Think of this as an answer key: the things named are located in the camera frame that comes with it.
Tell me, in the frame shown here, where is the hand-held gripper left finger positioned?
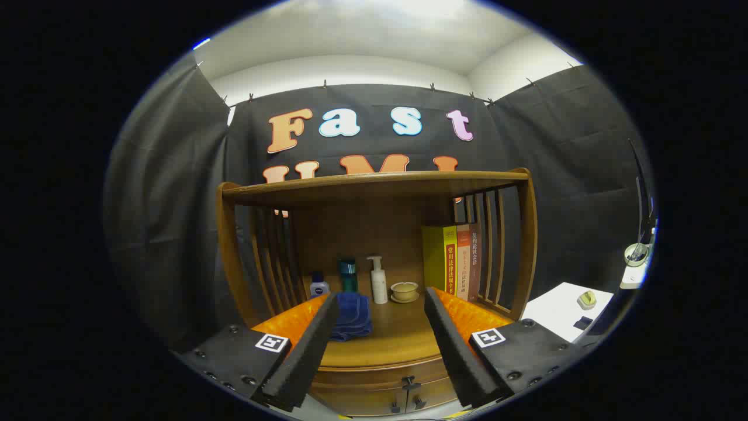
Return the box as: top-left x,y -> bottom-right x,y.
175,291 -> 341,413

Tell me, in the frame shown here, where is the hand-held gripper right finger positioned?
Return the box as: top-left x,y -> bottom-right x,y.
424,287 -> 585,410

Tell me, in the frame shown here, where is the wooden drawer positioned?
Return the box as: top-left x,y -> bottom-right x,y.
310,356 -> 453,394

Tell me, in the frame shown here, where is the wooden countertop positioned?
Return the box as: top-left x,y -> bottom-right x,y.
252,275 -> 515,369

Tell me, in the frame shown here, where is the white side cabinet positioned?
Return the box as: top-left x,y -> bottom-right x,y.
520,282 -> 614,343

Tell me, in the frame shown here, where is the wooden cabinet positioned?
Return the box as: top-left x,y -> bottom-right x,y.
216,168 -> 538,417

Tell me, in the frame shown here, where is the blue towel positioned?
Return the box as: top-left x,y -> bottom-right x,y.
329,292 -> 373,342

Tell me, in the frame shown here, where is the small blue white bottle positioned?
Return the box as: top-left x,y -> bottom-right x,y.
309,271 -> 331,300

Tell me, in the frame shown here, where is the beige lidded teacup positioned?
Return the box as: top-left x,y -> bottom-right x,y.
390,281 -> 420,304

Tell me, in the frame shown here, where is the teal cylindrical bottle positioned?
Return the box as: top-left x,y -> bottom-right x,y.
337,258 -> 359,294

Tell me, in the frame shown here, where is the orange white book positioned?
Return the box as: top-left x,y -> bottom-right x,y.
456,224 -> 473,302

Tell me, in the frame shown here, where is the brown book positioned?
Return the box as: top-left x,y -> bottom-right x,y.
467,223 -> 482,303

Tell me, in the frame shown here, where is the yellow book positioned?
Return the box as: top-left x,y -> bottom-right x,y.
421,225 -> 459,296

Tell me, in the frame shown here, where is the white pump bottle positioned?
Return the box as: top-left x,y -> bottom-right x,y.
367,256 -> 389,305

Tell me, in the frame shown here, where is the white desk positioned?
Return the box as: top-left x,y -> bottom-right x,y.
619,257 -> 654,290

